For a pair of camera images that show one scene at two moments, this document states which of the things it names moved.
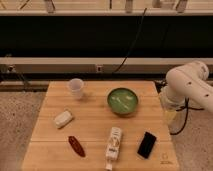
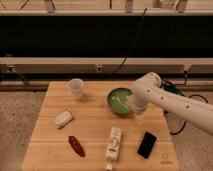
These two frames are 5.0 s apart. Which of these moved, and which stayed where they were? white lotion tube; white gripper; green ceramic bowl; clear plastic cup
Moved: white gripper
Stayed: white lotion tube; green ceramic bowl; clear plastic cup
